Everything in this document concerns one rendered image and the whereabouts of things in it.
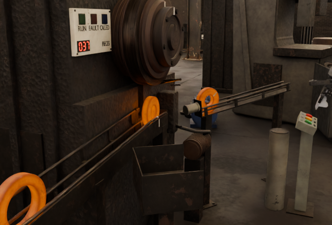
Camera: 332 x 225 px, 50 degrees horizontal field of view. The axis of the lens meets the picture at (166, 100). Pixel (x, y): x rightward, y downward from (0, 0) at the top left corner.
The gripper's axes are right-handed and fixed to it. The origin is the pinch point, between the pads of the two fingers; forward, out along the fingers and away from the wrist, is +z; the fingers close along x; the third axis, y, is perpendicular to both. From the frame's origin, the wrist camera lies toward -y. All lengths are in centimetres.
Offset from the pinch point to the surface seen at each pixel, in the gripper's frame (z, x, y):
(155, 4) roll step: -30, -67, -87
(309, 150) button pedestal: 26.6, 1.7, 8.5
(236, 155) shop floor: 87, 83, -32
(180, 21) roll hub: -25, -51, -79
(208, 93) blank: 15, -12, -60
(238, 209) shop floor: 79, -11, -14
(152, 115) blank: 24, -58, -74
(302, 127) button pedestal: 13.3, -4.9, -1.6
